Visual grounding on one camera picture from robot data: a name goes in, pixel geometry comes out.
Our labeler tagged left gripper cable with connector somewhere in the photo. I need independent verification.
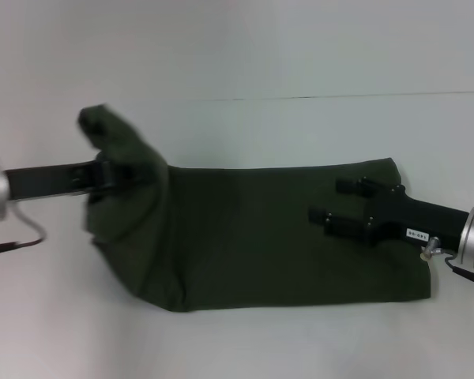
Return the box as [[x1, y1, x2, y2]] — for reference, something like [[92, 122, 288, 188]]
[[0, 201, 49, 257]]

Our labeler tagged right gripper cable with connector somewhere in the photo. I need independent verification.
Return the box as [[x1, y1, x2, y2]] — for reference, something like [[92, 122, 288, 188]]
[[418, 236, 474, 284]]

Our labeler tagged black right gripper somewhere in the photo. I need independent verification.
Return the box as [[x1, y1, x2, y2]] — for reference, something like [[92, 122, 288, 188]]
[[307, 177, 470, 250]]

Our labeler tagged gripper cable with connector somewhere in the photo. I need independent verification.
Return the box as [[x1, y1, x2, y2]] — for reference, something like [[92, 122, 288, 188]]
[[418, 236, 474, 284], [0, 201, 49, 257]]

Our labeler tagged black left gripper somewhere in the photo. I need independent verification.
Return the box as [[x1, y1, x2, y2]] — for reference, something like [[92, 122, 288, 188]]
[[2, 156, 144, 201]]

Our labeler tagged dark green FREE t-shirt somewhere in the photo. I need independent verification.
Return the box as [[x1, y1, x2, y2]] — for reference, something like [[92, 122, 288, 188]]
[[77, 104, 434, 313]]

